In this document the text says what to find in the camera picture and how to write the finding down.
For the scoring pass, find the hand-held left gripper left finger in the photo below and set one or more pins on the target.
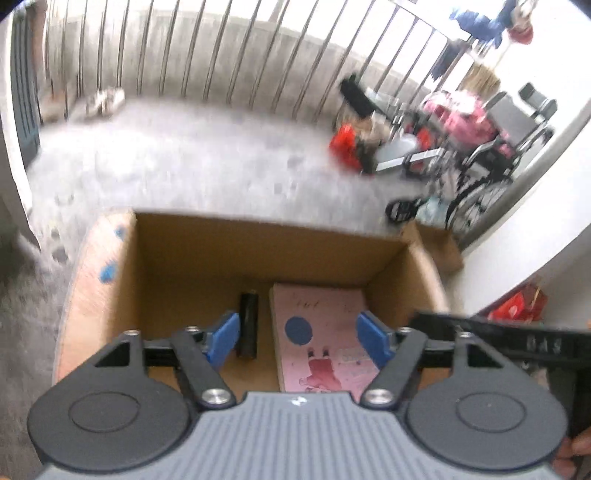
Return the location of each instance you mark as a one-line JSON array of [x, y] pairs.
[[224, 339]]

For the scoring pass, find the hanging clothes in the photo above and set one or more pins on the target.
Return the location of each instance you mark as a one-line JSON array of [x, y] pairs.
[[485, 21]]

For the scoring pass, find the metal balcony railing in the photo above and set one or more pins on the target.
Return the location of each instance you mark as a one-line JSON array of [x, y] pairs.
[[212, 55]]

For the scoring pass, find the dark slatted panel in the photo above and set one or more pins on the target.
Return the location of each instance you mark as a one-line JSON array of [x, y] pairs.
[[25, 92]]

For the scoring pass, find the red plastic bag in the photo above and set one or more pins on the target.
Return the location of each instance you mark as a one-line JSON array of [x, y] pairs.
[[346, 145]]

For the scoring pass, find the black cylinder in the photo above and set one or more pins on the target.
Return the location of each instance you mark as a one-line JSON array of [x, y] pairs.
[[248, 318]]

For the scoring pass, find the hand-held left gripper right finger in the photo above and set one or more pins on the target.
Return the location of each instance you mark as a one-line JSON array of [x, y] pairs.
[[374, 339]]

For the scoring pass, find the pink clothes pile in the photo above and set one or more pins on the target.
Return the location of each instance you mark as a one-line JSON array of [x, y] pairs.
[[457, 120]]

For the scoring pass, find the brown cardboard box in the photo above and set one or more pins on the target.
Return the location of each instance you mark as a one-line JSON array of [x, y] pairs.
[[231, 258]]

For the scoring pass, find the pink book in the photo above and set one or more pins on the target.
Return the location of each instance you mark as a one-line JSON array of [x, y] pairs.
[[323, 314]]

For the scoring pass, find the white shoe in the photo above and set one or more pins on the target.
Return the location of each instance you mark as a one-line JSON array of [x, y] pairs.
[[115, 98], [98, 104]]

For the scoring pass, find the black wheelchair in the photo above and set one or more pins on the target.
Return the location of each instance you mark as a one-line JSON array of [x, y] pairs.
[[498, 152]]

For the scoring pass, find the person's right hand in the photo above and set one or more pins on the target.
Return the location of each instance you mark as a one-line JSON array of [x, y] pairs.
[[577, 450]]

